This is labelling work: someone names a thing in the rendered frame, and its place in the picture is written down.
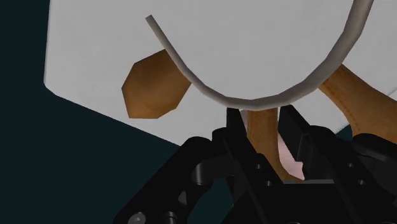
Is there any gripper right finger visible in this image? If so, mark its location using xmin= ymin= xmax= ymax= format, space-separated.
xmin=277 ymin=104 xmax=397 ymax=224

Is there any white table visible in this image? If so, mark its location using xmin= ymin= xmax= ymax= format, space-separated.
xmin=43 ymin=0 xmax=397 ymax=146

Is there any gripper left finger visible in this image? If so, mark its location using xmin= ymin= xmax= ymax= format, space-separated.
xmin=113 ymin=107 xmax=284 ymax=224

